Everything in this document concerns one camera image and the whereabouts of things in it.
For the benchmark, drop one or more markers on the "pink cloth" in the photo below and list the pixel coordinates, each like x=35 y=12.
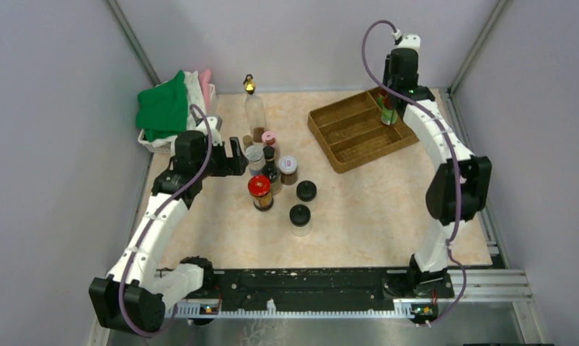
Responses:
x=204 y=79

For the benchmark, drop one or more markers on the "tall glass oil bottle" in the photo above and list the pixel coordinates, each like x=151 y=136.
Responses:
x=254 y=110

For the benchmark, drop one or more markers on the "silver lid salt jar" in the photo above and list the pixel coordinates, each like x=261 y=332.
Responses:
x=256 y=158

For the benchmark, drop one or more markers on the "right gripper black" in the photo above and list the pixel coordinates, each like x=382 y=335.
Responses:
x=385 y=70

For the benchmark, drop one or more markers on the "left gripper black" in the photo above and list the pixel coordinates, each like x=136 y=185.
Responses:
x=233 y=165

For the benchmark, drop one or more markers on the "black lid clear jar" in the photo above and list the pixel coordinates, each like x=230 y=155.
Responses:
x=300 y=218
x=307 y=192

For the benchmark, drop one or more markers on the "yellow cap chili sauce bottle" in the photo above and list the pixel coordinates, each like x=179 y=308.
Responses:
x=276 y=186

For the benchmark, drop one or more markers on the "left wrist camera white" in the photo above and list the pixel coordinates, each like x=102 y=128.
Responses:
x=203 y=124

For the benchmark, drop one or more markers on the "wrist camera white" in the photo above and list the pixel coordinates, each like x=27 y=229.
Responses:
x=407 y=40
x=203 y=124

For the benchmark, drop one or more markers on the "woven wicker divided tray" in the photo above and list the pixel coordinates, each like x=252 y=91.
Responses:
x=351 y=134

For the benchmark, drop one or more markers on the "yellow label pepper shaker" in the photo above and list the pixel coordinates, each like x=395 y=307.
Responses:
x=247 y=141

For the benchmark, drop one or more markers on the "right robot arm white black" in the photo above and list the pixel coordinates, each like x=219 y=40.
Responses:
x=459 y=186

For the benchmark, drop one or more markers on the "white lid sauce jar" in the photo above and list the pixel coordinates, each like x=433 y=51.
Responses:
x=288 y=168

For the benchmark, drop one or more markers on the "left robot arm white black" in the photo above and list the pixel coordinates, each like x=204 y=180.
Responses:
x=132 y=297

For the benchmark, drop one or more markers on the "red lid sauce jar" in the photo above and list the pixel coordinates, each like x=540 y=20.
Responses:
x=259 y=188

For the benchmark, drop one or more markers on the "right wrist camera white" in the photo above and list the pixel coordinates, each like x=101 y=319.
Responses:
x=407 y=40

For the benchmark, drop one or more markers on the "green cloth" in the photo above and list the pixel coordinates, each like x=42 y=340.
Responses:
x=163 y=109

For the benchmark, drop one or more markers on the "pink lid spice jar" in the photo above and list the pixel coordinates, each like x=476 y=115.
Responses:
x=269 y=138

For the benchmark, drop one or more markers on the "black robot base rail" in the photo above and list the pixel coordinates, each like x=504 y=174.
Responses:
x=311 y=293

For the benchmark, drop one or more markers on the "black cap soy bottle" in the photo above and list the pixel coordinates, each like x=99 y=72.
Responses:
x=270 y=169

